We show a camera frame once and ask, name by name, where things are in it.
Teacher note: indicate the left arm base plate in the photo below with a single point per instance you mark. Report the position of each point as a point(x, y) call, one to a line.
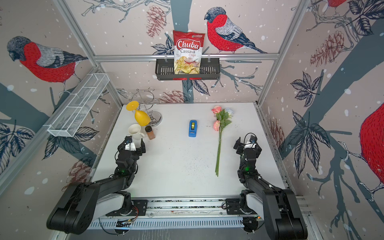
point(138, 208)

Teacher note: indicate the Chuba cassava chips bag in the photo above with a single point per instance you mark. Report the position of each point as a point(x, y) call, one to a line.
point(188, 50)

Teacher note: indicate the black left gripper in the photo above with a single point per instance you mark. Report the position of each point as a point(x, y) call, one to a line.
point(139, 150)

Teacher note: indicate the brown spice jar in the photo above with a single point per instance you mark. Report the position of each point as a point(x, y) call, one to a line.
point(150, 132)

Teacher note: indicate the black wire wall basket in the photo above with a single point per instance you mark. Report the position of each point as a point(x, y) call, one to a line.
point(206, 69)

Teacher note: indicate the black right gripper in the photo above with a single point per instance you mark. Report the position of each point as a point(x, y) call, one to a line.
point(240, 146)

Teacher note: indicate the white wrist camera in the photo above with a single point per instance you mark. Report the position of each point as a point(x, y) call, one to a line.
point(251, 143)
point(129, 144)

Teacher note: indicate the blue tape dispenser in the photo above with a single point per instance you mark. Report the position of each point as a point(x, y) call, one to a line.
point(193, 129)

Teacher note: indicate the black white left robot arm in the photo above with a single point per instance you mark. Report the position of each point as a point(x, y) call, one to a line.
point(82, 203)

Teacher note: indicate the chrome wire glass rack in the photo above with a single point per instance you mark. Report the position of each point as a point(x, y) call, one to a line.
point(147, 101)

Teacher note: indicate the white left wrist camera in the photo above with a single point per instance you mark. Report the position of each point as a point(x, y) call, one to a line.
point(129, 144)

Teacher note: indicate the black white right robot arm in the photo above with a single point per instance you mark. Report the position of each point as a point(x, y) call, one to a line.
point(278, 208)

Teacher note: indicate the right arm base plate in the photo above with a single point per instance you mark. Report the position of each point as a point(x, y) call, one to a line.
point(236, 206)

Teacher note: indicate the white mesh wall shelf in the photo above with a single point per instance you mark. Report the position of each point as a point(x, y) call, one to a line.
point(72, 116)

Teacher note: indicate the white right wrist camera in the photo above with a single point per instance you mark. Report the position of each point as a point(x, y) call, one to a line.
point(251, 143)

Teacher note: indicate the white ceramic mug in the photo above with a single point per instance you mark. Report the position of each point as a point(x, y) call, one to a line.
point(135, 131)

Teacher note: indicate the yellow plastic wine glass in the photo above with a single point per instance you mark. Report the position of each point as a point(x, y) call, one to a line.
point(141, 117)

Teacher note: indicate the pink flower bouquet green stems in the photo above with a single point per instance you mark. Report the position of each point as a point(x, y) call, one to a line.
point(223, 119)

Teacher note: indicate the aluminium front rail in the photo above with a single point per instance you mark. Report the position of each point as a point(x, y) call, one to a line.
point(165, 207)

